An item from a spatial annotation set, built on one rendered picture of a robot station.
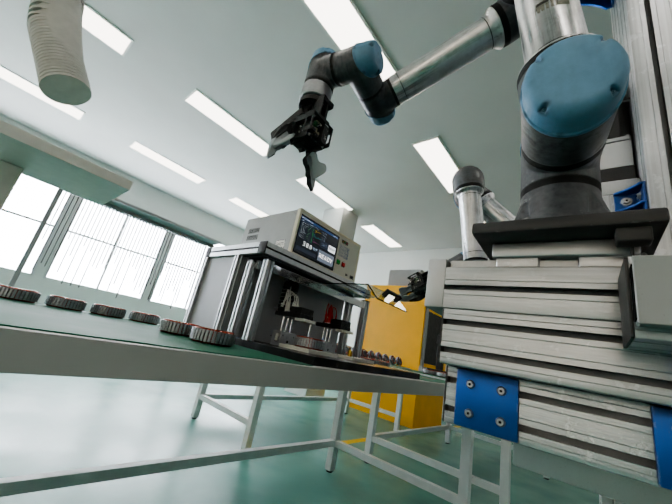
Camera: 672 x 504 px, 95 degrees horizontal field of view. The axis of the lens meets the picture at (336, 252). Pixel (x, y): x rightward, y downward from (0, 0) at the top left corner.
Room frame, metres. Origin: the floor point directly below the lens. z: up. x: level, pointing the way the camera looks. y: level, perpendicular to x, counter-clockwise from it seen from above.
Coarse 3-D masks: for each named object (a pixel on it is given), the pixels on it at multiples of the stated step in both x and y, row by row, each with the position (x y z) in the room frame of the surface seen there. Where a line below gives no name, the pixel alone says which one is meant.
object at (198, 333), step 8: (192, 328) 0.83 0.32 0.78; (200, 328) 0.81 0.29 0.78; (208, 328) 0.81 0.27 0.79; (192, 336) 0.81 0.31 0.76; (200, 336) 0.80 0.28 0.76; (208, 336) 0.80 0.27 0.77; (216, 336) 0.81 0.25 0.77; (224, 336) 0.82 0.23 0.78; (232, 336) 0.84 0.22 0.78; (216, 344) 0.82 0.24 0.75; (224, 344) 0.82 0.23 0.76; (232, 344) 0.86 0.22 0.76
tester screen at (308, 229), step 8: (304, 224) 1.20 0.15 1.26; (312, 224) 1.23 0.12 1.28; (304, 232) 1.21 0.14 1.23; (312, 232) 1.24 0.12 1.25; (320, 232) 1.27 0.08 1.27; (328, 232) 1.31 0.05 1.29; (296, 240) 1.19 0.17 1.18; (304, 240) 1.22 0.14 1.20; (312, 240) 1.25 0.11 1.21; (320, 240) 1.28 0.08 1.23; (328, 240) 1.32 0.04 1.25; (336, 240) 1.35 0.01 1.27; (304, 248) 1.22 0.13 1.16; (312, 248) 1.25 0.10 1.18; (320, 248) 1.29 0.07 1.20
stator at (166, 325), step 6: (162, 324) 0.93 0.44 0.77; (168, 324) 0.92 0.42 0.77; (174, 324) 0.92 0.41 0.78; (180, 324) 0.93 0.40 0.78; (186, 324) 0.94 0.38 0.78; (192, 324) 0.95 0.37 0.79; (162, 330) 0.93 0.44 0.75; (168, 330) 0.92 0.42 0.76; (174, 330) 0.93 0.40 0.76; (180, 330) 0.93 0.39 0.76; (186, 330) 0.93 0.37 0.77
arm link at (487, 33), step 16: (496, 16) 0.49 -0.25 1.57; (512, 16) 0.48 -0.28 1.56; (464, 32) 0.53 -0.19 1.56; (480, 32) 0.51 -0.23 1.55; (496, 32) 0.51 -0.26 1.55; (512, 32) 0.50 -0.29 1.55; (448, 48) 0.55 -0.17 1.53; (464, 48) 0.54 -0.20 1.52; (480, 48) 0.54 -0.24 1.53; (496, 48) 0.55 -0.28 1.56; (416, 64) 0.58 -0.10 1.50; (432, 64) 0.57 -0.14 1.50; (448, 64) 0.57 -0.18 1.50; (464, 64) 0.57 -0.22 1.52; (384, 80) 0.63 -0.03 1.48; (400, 80) 0.61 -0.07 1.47; (416, 80) 0.60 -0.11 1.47; (432, 80) 0.60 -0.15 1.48; (384, 96) 0.64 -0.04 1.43; (400, 96) 0.63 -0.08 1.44; (368, 112) 0.68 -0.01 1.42; (384, 112) 0.67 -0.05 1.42
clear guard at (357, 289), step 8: (336, 288) 1.40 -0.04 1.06; (344, 288) 1.36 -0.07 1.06; (352, 288) 1.32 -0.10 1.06; (360, 288) 1.29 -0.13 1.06; (368, 288) 1.25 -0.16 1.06; (376, 288) 1.23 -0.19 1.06; (352, 296) 1.52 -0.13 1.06; (360, 296) 1.48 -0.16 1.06; (368, 296) 1.44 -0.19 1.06; (376, 296) 1.15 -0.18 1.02; (392, 296) 1.32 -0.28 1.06; (392, 304) 1.24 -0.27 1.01; (400, 304) 1.33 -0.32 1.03
